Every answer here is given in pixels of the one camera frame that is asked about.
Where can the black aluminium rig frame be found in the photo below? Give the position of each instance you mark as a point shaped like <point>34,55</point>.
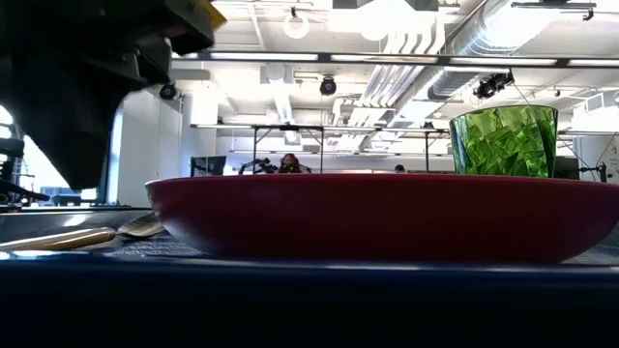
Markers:
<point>387,59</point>

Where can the dark equipment silhouette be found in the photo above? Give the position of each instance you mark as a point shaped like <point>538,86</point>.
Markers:
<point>9,147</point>

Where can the small black stand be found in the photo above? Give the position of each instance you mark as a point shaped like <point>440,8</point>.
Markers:
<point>601,170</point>

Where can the red plastic plate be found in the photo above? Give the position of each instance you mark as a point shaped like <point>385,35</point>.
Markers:
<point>387,217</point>

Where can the green faceted plastic cup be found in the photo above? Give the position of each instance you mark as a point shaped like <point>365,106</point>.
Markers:
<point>505,145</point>

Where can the black ceiling mounted device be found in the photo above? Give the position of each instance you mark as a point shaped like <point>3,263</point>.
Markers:
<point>493,85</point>

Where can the black computer monitor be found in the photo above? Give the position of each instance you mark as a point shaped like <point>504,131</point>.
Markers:
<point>208,165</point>

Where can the black background table frame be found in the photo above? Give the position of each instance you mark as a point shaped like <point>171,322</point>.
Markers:
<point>255,145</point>

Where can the round black ceiling lamp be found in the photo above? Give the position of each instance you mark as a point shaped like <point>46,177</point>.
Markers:
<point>168,91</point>
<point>328,86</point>

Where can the black background robot arm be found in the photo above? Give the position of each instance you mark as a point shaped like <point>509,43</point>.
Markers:
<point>258,165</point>

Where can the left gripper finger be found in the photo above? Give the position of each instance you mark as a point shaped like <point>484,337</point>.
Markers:
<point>72,140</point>

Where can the silver ventilation duct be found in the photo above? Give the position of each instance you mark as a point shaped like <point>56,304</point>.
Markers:
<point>488,34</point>

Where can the person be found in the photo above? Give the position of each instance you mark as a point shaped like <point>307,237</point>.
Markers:
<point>399,168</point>
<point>290,165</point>

